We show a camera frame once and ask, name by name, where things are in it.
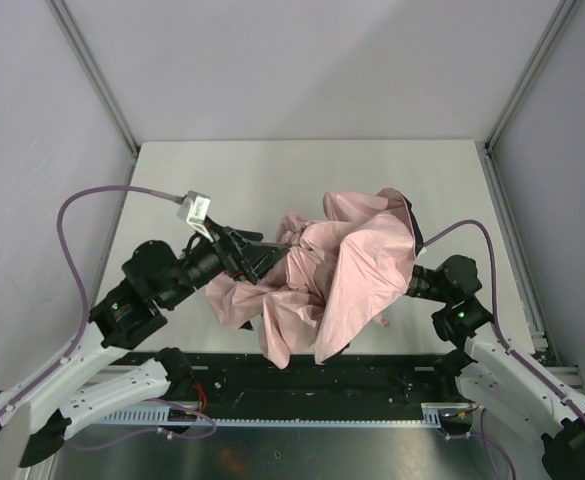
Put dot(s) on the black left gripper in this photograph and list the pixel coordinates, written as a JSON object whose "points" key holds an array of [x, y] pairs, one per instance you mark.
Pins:
{"points": [[239, 255]]}

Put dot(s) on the aluminium frame rail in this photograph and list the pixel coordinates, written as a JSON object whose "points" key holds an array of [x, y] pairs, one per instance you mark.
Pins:
{"points": [[542, 339]]}

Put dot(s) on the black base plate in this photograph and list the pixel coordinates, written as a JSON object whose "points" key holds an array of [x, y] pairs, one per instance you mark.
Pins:
{"points": [[346, 386]]}

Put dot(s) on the corner aluminium post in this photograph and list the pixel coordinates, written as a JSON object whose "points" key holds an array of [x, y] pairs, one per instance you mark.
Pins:
{"points": [[544, 48], [80, 48]]}

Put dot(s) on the grey slotted cable duct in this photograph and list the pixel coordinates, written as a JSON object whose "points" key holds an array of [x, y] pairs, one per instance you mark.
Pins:
{"points": [[424, 415]]}

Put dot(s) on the pink folding umbrella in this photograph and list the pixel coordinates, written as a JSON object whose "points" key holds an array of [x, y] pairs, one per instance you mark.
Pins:
{"points": [[339, 275]]}

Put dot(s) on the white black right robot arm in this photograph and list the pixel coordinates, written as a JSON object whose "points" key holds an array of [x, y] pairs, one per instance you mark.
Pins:
{"points": [[493, 371]]}

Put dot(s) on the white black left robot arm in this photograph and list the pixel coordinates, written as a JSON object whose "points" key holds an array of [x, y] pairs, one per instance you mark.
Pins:
{"points": [[56, 397]]}

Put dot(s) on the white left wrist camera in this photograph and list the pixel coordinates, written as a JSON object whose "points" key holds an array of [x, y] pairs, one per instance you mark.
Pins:
{"points": [[193, 211]]}

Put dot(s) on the left corner aluminium post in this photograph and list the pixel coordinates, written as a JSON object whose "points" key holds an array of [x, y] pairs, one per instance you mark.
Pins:
{"points": [[80, 48]]}

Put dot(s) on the right corner aluminium post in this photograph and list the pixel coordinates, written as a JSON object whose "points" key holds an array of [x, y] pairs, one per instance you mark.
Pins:
{"points": [[544, 48]]}

